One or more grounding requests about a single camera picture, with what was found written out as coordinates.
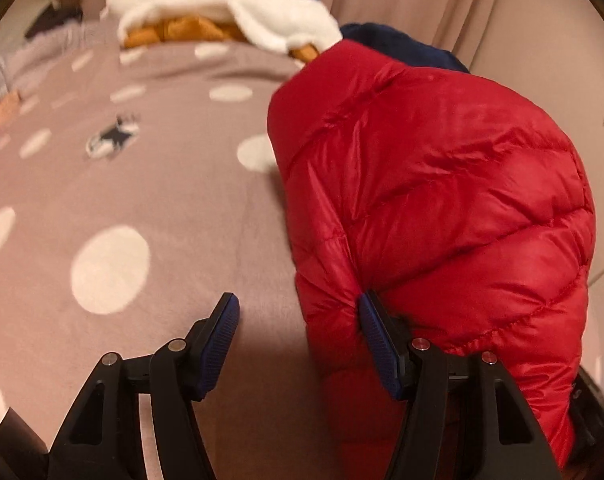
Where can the peach cloth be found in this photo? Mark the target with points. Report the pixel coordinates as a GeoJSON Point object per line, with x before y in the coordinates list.
{"type": "Point", "coordinates": [6, 107]}

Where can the brown plush toy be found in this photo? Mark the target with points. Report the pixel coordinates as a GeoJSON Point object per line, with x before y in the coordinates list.
{"type": "Point", "coordinates": [187, 30]}

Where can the polka dot bedspread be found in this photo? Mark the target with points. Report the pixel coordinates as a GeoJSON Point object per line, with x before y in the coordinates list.
{"type": "Point", "coordinates": [182, 200]}

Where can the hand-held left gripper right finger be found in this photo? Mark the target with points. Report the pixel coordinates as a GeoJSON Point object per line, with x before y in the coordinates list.
{"type": "Point", "coordinates": [379, 345]}

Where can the black garment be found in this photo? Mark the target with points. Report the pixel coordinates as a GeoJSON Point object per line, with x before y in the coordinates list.
{"type": "Point", "coordinates": [52, 20]}

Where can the navy blue garment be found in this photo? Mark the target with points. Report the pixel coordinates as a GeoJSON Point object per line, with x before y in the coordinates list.
{"type": "Point", "coordinates": [392, 42]}

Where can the grey-pink quilt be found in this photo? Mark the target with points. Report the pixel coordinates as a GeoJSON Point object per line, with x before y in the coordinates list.
{"type": "Point", "coordinates": [47, 55]}

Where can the white plush goose toy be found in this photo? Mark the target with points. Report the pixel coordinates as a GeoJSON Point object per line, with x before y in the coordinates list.
{"type": "Point", "coordinates": [262, 10]}

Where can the red down jacket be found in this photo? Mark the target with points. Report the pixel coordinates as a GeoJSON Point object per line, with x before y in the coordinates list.
{"type": "Point", "coordinates": [432, 185]}

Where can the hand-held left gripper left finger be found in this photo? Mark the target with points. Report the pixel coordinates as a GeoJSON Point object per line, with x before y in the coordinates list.
{"type": "Point", "coordinates": [219, 345]}

